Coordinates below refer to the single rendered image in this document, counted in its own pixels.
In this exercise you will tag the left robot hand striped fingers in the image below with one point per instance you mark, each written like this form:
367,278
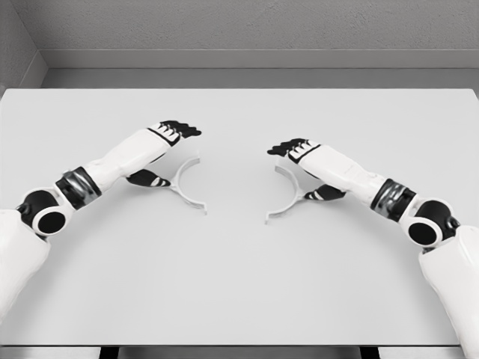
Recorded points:
144,147

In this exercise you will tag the right robot hand striped fingers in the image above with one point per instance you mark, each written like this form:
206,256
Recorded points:
333,164

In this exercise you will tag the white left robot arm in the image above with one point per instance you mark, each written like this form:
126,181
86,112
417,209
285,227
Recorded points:
22,258

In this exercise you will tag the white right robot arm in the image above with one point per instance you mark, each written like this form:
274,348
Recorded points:
454,269

